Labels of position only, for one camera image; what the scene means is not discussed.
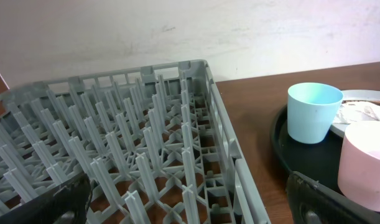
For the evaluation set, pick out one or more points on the white paper napkin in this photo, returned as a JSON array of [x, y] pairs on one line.
[[355, 111]]

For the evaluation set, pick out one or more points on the pink plastic cup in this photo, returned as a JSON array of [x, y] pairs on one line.
[[359, 170]]

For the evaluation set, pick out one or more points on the grey plastic dishwasher rack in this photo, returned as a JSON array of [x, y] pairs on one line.
[[156, 143]]

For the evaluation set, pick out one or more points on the grey round plate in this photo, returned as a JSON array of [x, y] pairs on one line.
[[371, 96]]

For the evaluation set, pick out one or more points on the round black serving tray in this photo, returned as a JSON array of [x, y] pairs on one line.
[[319, 162]]

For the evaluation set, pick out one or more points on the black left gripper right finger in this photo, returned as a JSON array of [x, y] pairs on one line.
[[312, 202]]

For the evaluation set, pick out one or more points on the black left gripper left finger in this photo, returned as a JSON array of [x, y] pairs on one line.
[[74, 195]]

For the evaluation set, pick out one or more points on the light blue plastic cup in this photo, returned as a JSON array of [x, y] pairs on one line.
[[311, 109]]

